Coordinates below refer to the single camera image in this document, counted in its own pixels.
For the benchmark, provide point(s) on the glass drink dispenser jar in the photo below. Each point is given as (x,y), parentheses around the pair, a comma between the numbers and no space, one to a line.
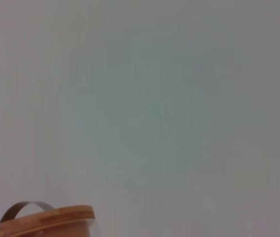
(95,229)

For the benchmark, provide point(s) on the round wooden jar lid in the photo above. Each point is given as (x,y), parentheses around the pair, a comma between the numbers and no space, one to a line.
(43,222)

